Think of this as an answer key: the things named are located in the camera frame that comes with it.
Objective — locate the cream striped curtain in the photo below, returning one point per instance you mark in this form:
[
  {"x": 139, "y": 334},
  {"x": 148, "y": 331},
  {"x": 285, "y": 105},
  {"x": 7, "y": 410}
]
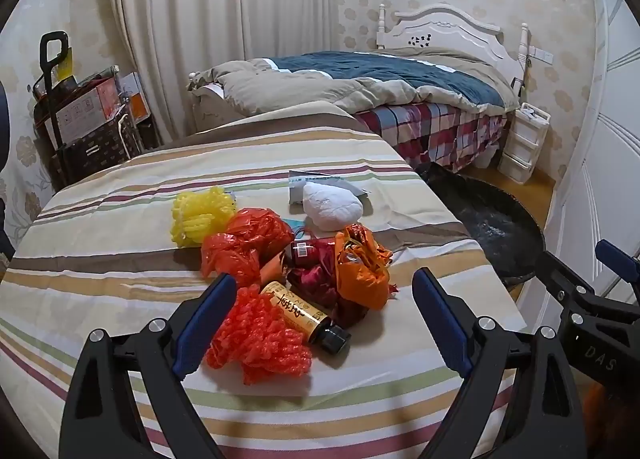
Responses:
[{"x": 225, "y": 4}]

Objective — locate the plaid bed sheet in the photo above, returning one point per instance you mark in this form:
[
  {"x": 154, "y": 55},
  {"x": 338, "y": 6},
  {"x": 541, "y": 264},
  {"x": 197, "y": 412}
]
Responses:
[{"x": 440, "y": 134}]

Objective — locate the white bed headboard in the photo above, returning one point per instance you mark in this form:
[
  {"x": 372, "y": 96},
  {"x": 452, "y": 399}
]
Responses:
[{"x": 450, "y": 29}]

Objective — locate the orange plastic bag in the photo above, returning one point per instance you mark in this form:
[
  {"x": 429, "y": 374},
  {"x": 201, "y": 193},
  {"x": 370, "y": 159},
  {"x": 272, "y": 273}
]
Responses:
[{"x": 360, "y": 269}]

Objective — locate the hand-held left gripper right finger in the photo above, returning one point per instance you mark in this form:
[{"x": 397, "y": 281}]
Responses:
[{"x": 442, "y": 319}]

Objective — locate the white and orange cardboard box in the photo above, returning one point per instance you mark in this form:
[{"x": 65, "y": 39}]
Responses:
[{"x": 85, "y": 109}]

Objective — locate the yellow foam net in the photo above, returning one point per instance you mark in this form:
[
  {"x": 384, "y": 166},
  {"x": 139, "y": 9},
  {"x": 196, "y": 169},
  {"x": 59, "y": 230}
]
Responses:
[{"x": 200, "y": 219}]

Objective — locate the brown bottle with gold label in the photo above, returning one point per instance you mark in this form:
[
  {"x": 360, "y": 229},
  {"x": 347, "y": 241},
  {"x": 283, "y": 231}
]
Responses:
[{"x": 300, "y": 311}]

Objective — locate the red plastic bag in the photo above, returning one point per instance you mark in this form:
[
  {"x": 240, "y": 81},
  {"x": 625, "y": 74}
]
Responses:
[{"x": 245, "y": 244}]

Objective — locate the brown patterned storage box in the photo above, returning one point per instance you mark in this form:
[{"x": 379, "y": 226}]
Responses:
[{"x": 95, "y": 149}]

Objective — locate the white panelled door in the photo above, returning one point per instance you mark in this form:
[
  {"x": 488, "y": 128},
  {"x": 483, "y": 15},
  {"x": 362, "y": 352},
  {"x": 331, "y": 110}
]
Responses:
[{"x": 600, "y": 139}]

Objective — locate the white plastic drawer unit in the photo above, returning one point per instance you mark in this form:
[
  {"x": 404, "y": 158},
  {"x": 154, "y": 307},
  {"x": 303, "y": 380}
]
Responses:
[{"x": 522, "y": 144}]

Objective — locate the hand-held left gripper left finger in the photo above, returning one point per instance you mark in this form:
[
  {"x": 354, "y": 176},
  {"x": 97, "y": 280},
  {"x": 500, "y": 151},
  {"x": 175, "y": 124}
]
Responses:
[{"x": 205, "y": 319}]

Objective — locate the red foam net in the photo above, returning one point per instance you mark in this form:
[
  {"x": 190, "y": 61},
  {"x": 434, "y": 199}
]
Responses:
[{"x": 260, "y": 339}]

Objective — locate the striped bed sheet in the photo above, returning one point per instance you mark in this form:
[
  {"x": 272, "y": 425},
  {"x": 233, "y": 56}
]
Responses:
[{"x": 125, "y": 239}]

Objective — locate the beige duvet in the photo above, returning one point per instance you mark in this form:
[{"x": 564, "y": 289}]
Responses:
[{"x": 300, "y": 84}]

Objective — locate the grey mailer bag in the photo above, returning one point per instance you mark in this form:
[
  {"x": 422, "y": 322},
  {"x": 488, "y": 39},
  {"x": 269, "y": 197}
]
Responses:
[{"x": 300, "y": 184}]

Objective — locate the white wall switch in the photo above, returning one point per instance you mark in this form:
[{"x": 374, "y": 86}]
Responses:
[{"x": 542, "y": 55}]

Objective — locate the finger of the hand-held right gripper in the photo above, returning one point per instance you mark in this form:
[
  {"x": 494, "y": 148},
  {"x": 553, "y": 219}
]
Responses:
[
  {"x": 620, "y": 259},
  {"x": 565, "y": 279}
]

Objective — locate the black hand trolley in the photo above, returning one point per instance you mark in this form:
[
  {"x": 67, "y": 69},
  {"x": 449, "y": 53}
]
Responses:
[{"x": 49, "y": 69}]

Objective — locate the teal blanket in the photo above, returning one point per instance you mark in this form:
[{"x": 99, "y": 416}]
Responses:
[{"x": 390, "y": 71}]

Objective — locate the small white cardboard box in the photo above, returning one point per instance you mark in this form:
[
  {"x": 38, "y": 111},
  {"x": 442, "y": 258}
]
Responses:
[{"x": 135, "y": 94}]

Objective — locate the dark red packet with barcode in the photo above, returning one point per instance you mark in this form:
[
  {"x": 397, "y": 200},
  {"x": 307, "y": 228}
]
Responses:
[{"x": 320, "y": 269}]

